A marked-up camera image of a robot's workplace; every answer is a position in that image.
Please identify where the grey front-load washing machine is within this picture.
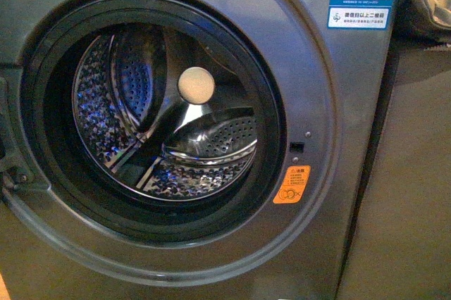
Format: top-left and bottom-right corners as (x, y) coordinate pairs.
(1, 0), (395, 299)

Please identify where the steel washing machine drum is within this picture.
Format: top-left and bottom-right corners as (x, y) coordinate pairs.
(71, 24), (257, 202)

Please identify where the dark clothes pile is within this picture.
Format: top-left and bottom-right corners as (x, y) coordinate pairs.
(394, 0), (450, 44)

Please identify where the orange warning sticker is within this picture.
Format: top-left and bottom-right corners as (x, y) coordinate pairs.
(273, 165), (311, 204)

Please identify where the black rubber door gasket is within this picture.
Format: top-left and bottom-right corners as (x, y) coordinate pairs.
(20, 0), (286, 242)

